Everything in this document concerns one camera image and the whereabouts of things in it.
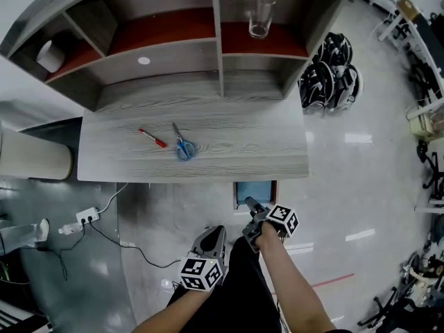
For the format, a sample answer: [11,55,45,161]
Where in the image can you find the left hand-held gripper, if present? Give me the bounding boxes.
[178,225,229,293]

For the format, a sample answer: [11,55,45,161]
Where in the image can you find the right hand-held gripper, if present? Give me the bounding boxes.
[241,196,300,253]

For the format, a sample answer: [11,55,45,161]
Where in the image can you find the blue notebook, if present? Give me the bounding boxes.
[236,181,272,206]

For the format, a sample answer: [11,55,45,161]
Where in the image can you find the white wooden desk drawer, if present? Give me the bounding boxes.
[232,180,278,215]

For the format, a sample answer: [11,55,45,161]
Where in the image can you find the blue handled scissors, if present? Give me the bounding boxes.
[171,122,196,162]

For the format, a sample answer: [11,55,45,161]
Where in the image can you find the red pen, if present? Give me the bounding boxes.
[138,128,167,148]

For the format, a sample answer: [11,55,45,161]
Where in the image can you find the person's right forearm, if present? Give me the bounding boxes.
[256,230,336,333]

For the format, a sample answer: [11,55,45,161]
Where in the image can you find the person's left forearm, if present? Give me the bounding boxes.
[131,286,216,333]

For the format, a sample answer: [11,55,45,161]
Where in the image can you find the grey wood-grain table top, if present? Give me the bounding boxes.
[76,88,310,183]

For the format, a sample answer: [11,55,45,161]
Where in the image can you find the grey wooden desk hutch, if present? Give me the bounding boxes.
[0,0,360,112]

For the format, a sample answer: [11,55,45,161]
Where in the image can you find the person's black trousers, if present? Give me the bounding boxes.
[166,236,282,333]

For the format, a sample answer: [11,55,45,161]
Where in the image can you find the white power strip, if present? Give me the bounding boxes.
[76,206,101,223]

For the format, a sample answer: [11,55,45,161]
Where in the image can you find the clear plastic water bottle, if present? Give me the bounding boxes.
[58,222,84,235]

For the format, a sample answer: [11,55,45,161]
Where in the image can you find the pile of black white helmets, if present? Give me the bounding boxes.
[298,32,364,116]

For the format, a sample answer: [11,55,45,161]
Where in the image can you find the beige box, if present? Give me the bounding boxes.
[407,111,444,138]

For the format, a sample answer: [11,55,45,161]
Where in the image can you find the clear drinking glass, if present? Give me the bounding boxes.
[246,0,277,40]

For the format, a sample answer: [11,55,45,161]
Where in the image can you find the white cylindrical cup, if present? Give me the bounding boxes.
[36,40,67,74]

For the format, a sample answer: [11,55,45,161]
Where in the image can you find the tan cardboard box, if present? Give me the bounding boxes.
[396,0,420,22]

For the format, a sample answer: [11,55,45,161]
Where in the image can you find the long black power cable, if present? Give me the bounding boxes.
[89,220,183,269]

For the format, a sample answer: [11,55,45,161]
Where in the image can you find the white power cable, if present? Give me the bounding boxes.
[97,182,129,214]

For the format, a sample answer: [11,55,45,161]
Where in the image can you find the white round pedestal table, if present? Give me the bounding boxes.
[0,121,74,182]

